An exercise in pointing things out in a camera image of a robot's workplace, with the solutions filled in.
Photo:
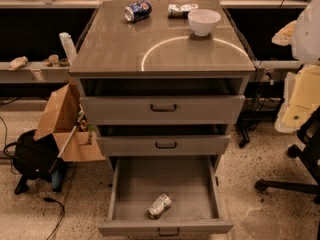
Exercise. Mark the bottom grey drawer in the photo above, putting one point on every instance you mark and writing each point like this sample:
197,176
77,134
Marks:
190,183

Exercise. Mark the black bag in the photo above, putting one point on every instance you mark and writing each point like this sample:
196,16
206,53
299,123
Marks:
35,159

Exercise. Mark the white bowl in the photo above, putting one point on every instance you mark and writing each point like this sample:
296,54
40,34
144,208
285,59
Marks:
203,21

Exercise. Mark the top grey drawer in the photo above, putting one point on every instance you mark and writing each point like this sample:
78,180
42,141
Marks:
162,110

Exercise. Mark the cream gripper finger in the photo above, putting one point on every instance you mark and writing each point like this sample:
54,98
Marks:
284,36

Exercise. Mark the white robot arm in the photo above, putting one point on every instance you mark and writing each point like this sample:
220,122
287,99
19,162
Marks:
303,35

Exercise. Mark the brown cardboard box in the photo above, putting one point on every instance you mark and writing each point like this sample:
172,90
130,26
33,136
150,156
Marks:
58,119

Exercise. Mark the blue pepsi can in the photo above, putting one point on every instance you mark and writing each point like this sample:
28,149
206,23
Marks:
137,11

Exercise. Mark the green 7up can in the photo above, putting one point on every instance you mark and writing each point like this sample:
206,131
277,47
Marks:
159,206

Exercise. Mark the crumpled silver chip bag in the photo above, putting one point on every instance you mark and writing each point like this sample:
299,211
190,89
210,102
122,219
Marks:
180,11

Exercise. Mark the white plastic bottle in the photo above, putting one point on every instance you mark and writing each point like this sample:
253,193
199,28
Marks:
68,46

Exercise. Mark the grey drawer cabinet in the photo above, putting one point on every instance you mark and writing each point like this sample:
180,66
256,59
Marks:
158,56

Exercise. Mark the grey drawer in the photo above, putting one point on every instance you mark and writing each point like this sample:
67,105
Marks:
163,145
190,183
162,110

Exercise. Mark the grey handled floor tool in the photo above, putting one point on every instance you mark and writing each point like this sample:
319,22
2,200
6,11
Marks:
63,150

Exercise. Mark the middle grey drawer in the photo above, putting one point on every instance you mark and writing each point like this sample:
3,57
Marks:
163,145

